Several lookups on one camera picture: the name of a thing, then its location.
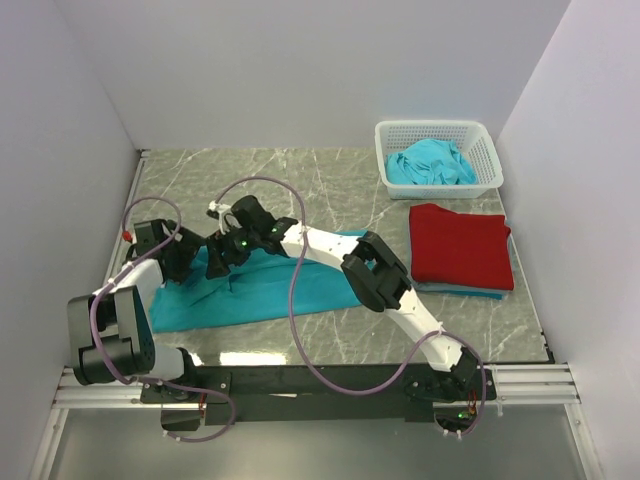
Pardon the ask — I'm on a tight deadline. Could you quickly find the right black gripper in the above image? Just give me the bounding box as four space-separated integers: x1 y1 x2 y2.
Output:
205 224 260 282

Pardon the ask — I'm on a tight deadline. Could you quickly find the teal t shirt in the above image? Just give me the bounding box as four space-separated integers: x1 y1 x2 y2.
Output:
150 248 361 333

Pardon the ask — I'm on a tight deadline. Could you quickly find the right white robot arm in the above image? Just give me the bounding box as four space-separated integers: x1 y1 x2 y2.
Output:
206 195 486 401

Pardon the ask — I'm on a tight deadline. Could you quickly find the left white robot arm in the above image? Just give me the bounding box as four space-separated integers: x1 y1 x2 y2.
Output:
67 219 205 402

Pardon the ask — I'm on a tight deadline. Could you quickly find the black base beam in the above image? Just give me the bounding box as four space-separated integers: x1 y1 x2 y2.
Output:
140 363 497 431

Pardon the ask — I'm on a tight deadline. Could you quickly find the crumpled light blue shirt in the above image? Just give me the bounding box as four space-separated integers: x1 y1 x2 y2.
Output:
385 139 478 186

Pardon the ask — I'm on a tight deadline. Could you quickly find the folded red t shirt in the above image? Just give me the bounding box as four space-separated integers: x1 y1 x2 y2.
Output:
408 203 516 292

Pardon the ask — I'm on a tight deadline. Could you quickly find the folded blue shirt under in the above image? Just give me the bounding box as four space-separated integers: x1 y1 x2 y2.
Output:
410 214 516 301

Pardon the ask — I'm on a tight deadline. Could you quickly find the white plastic basket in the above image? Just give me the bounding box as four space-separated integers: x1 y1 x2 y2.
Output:
375 119 504 200

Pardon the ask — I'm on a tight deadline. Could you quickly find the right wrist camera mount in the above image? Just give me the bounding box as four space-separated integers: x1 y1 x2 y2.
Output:
206 200 231 223

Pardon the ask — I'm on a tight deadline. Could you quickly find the aluminium rail frame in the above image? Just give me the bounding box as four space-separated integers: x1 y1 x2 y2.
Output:
52 364 580 409

